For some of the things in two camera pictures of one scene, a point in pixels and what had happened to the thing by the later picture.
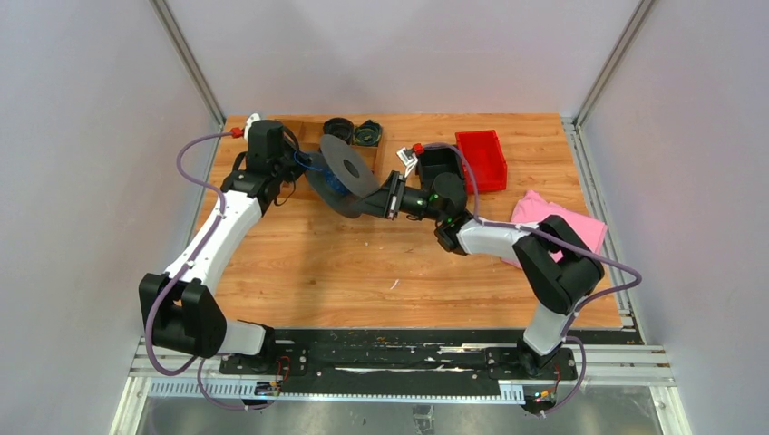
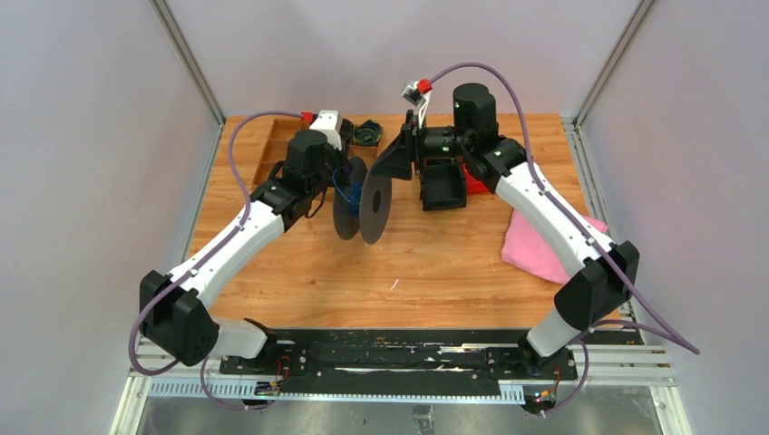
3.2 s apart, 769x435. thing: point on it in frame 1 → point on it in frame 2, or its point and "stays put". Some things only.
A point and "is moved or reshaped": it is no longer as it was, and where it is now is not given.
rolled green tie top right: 367,134 stays put
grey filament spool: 341,177 is moved or reshaped
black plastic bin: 435,160 stays put
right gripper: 385,202 → 395,161
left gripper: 300,157 → 339,155
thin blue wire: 303,166 is moved or reshaped
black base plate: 397,362 stays put
